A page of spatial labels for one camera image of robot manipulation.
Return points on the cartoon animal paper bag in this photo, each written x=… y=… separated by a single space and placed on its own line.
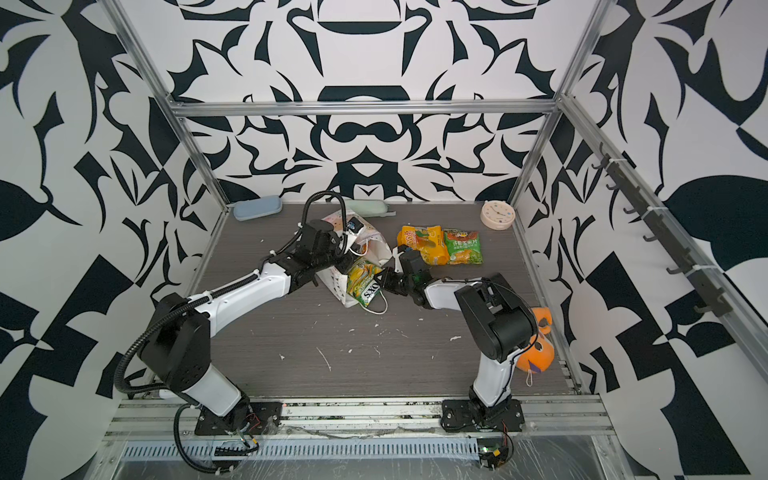
x=372 y=246

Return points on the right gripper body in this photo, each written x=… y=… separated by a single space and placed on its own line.
x=400 y=283

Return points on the white cable duct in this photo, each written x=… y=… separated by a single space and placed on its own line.
x=340 y=449

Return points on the round beige clock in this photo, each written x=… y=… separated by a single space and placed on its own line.
x=497 y=215

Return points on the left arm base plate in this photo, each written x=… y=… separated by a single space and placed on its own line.
x=254 y=418

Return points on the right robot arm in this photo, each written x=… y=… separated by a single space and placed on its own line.
x=502 y=325

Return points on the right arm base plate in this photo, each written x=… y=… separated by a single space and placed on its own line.
x=471 y=415

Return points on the yellow snack packet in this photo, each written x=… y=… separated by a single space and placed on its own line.
x=428 y=241

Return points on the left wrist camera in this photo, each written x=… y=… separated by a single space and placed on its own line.
x=353 y=229

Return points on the green yellow candy packet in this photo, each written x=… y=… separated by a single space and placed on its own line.
x=361 y=282

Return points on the black hook rail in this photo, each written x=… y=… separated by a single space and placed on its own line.
x=666 y=231

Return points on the green snack packet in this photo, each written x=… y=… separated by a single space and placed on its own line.
x=463 y=247

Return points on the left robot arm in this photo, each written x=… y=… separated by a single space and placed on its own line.
x=174 y=352

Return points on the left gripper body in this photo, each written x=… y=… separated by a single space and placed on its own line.
x=334 y=257

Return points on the orange fish toy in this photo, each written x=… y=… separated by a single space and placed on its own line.
x=539 y=357

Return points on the small circuit board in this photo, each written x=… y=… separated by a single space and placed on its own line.
x=493 y=454

